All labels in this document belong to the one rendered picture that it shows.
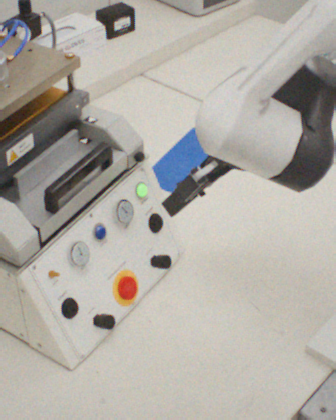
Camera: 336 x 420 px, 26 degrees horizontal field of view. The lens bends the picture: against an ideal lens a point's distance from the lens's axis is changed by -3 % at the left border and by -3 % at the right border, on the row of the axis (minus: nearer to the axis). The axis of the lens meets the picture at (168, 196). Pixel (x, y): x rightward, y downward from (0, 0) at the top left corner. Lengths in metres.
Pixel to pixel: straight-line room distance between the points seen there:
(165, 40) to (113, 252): 0.87
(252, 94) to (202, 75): 1.02
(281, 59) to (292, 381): 0.54
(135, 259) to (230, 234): 0.22
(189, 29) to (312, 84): 1.11
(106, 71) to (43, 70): 0.64
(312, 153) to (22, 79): 0.49
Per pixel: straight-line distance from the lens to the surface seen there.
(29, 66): 1.21
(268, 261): 1.36
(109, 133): 1.23
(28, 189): 1.16
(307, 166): 0.92
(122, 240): 1.24
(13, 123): 1.16
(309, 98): 0.94
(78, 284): 1.17
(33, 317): 1.15
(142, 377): 1.17
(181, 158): 1.59
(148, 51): 1.91
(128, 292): 1.24
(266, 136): 0.89
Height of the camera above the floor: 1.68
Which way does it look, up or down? 39 degrees down
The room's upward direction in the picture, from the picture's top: straight up
